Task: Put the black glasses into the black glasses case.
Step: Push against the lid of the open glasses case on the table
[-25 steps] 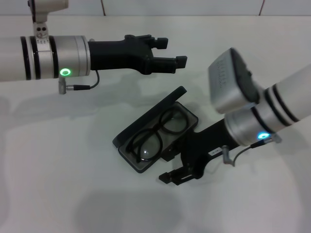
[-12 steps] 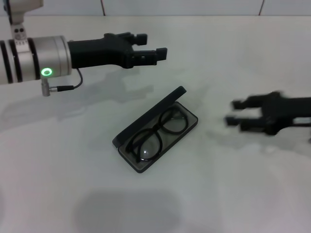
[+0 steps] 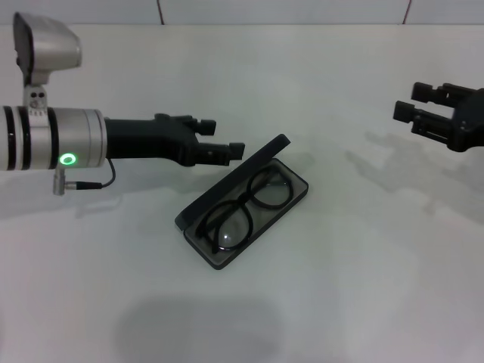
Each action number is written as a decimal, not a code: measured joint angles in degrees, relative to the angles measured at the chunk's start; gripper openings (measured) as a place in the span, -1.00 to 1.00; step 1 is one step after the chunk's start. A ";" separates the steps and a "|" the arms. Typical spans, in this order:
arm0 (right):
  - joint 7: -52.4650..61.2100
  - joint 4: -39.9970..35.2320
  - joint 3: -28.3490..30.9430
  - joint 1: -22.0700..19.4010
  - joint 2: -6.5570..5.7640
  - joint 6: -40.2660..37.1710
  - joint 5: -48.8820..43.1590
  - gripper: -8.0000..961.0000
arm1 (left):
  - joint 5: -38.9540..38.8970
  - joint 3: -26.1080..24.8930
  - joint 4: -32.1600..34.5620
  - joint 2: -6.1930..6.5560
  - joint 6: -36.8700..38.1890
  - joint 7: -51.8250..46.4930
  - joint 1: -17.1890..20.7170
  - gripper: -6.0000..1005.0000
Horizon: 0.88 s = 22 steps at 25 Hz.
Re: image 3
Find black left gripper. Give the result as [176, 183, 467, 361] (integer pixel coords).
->
[104, 112, 247, 169]

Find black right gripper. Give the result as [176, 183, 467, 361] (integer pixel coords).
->
[392, 81, 484, 154]

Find black glasses case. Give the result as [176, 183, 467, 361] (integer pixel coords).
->
[174, 133, 309, 271]

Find black round glasses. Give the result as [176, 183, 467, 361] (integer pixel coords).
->
[196, 168, 294, 255]

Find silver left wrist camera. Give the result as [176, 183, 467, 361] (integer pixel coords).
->
[12, 11, 83, 85]

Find silver left camera bracket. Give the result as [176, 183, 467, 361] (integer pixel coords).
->
[24, 82, 50, 117]

